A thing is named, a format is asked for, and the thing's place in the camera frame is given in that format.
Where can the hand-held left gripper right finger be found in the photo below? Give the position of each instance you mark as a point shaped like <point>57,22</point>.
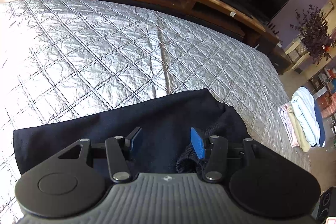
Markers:
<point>198,144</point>

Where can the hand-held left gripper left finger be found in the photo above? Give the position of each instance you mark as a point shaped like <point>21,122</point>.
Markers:
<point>135,139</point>

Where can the navy jacket with orange panel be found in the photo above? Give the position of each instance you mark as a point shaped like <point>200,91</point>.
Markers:
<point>162,116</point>

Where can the pink folded garment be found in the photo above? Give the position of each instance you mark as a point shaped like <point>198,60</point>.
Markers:
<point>286,121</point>

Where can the silver quilted bedspread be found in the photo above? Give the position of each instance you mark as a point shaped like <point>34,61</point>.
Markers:
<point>105,50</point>

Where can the beige folded garment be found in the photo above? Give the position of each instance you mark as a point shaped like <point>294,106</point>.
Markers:
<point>299,134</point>

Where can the white garment with blue trim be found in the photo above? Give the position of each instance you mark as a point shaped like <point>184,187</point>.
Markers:
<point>305,113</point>

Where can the white wicker stand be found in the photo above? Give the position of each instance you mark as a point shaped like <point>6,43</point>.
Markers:
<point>298,52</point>

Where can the black router with antennas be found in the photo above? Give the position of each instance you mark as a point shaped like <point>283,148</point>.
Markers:
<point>273,27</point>

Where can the shelf with boxes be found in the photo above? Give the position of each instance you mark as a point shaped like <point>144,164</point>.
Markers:
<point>326,92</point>

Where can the black speaker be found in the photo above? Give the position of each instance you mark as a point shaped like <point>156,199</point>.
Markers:
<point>326,207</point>

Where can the dried purple flower bunch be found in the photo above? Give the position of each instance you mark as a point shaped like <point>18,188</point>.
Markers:
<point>315,32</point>

